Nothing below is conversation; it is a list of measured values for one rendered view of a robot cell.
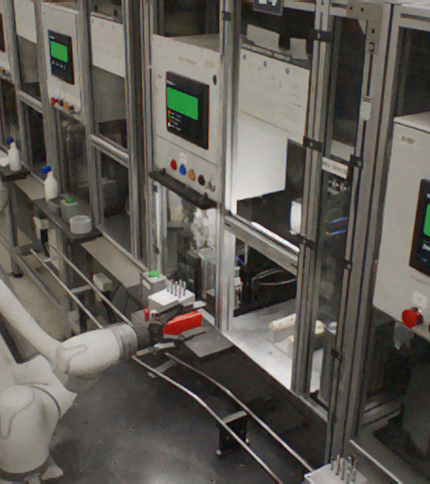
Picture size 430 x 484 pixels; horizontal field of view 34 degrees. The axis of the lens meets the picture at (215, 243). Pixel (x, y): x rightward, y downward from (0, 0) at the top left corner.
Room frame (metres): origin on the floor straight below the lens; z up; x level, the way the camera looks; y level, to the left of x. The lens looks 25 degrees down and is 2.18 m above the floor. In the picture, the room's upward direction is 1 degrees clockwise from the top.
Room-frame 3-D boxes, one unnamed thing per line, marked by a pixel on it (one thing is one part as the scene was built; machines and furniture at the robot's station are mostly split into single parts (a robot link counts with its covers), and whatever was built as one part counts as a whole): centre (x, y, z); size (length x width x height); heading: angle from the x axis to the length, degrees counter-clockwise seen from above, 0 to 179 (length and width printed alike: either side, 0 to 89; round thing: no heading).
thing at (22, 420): (1.62, 0.56, 0.85); 0.18 x 0.16 x 0.22; 165
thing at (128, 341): (1.64, 0.25, 1.12); 0.09 x 0.06 x 0.09; 33
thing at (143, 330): (1.68, 0.19, 1.12); 0.09 x 0.07 x 0.08; 123
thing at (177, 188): (2.21, 0.12, 1.37); 0.36 x 0.04 x 0.04; 33
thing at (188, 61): (2.28, 0.01, 1.60); 0.42 x 0.29 x 0.46; 33
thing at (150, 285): (2.22, 0.21, 0.97); 0.08 x 0.08 x 0.12; 33
